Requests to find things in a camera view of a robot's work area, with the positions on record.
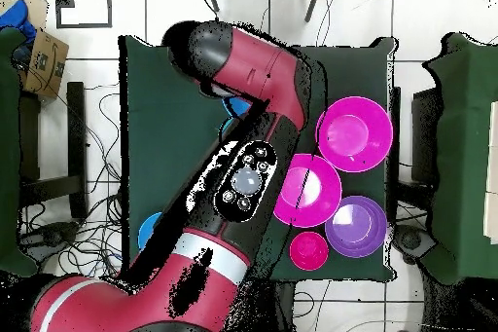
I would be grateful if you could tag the large blue bowl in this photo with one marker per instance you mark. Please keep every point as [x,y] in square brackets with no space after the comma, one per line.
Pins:
[236,106]
[148,230]

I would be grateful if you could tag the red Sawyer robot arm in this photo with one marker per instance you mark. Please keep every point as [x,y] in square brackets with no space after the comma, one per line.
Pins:
[256,63]

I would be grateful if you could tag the large pink bowl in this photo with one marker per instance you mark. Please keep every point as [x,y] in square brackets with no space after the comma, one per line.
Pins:
[319,199]
[354,134]

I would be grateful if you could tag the dark green table cloth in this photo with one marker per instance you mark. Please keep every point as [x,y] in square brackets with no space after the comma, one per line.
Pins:
[171,133]

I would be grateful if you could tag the small crimson bowl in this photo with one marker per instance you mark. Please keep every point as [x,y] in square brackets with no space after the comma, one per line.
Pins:
[308,251]

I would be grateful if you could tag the purple bowl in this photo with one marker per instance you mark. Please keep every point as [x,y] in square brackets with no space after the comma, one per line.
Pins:
[356,227]

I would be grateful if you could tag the green covered side table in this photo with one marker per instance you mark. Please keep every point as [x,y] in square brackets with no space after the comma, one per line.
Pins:
[463,153]
[9,153]

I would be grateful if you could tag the printed cardboard box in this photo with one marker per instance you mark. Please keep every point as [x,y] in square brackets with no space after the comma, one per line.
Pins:
[44,71]

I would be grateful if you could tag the plain cardboard box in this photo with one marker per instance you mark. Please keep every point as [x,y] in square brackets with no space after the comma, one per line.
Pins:
[39,8]

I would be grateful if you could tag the blue cloth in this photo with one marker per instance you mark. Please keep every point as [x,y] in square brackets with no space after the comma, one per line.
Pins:
[17,16]

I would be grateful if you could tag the black bench frame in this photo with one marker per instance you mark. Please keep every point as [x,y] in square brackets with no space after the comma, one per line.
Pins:
[426,133]
[76,133]

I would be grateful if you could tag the black pedestal foot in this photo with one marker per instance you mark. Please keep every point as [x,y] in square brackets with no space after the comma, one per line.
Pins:
[50,236]
[412,240]

